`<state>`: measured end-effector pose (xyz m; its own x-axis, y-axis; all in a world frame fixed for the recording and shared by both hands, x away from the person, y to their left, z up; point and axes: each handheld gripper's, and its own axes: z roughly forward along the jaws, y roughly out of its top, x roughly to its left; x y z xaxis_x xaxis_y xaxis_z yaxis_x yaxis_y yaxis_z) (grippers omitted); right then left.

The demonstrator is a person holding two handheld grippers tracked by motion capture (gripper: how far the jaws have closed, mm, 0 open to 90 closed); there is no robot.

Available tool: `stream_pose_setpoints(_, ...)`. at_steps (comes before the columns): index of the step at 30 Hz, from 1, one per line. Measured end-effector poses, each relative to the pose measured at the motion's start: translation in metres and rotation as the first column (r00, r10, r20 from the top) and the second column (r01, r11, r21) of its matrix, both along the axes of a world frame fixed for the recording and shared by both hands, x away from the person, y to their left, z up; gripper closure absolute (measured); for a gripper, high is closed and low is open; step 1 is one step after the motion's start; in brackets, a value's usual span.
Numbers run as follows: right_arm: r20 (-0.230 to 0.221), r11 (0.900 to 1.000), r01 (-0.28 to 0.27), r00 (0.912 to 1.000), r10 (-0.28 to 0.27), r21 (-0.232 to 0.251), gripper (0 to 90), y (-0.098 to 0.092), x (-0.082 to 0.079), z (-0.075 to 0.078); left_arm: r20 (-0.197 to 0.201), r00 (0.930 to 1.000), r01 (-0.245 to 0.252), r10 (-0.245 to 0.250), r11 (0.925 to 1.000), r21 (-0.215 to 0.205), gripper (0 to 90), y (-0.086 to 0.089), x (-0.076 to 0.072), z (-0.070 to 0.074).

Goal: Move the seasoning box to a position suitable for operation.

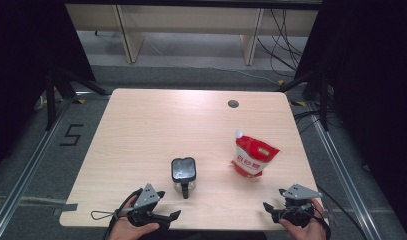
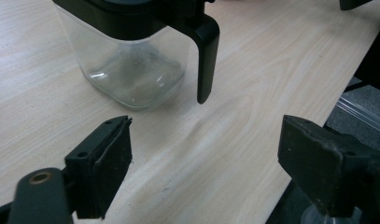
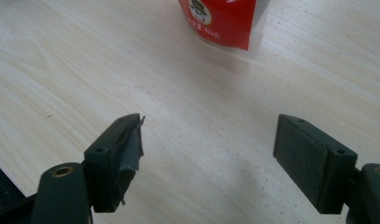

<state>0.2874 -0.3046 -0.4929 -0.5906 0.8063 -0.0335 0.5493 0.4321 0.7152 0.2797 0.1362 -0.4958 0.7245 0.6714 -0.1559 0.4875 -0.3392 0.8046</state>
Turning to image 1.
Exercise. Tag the aluminium floor rail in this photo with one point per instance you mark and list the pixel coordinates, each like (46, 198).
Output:
(31, 163)
(344, 176)

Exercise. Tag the person's left hand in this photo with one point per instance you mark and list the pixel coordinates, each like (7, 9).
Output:
(124, 230)

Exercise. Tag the yellow tape piece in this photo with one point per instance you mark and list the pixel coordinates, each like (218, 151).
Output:
(281, 81)
(80, 101)
(299, 103)

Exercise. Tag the grey tape strip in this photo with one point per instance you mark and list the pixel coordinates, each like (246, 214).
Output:
(31, 202)

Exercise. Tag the black metal stand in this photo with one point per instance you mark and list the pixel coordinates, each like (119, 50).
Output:
(52, 96)
(321, 96)

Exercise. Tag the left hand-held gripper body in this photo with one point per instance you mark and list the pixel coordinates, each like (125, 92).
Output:
(147, 197)

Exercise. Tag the person's right hand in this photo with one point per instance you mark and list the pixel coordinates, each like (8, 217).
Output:
(311, 231)

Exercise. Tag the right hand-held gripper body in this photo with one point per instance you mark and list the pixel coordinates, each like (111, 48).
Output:
(299, 192)

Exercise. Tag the red and white sugar pouch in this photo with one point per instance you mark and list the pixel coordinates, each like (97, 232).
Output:
(254, 156)

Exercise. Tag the light wooden furniture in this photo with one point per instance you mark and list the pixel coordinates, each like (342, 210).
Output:
(191, 20)

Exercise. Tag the black curtain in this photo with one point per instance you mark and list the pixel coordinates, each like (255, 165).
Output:
(24, 66)
(374, 83)

